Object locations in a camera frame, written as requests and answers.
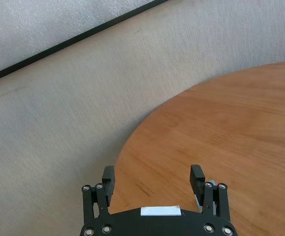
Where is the black wall rail strip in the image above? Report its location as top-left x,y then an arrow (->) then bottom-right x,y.
0,0 -> 172,86

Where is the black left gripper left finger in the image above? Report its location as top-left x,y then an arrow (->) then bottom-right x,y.
81,166 -> 115,226

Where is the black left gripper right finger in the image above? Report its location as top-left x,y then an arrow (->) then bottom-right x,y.
189,164 -> 231,221

